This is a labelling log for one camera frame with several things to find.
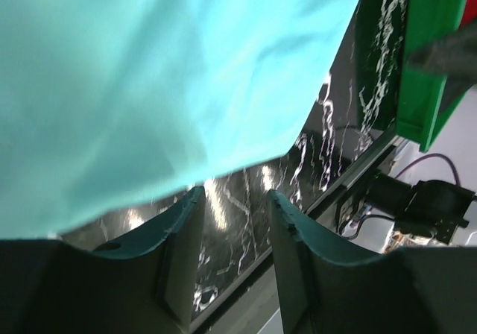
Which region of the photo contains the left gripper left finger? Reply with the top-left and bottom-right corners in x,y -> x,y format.
59,186 -> 206,330

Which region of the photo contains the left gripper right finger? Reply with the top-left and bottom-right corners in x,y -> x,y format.
268,189 -> 399,334

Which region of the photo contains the turquoise t shirt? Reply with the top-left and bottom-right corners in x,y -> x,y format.
1,0 -> 358,239

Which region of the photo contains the black t shirt in bin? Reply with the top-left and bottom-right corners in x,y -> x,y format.
406,19 -> 476,91

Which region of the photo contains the green plastic bin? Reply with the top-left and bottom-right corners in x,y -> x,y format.
396,0 -> 476,152

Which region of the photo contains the red t shirt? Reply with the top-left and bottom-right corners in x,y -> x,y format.
460,0 -> 477,27

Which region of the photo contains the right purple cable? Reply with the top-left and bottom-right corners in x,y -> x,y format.
394,154 -> 461,189

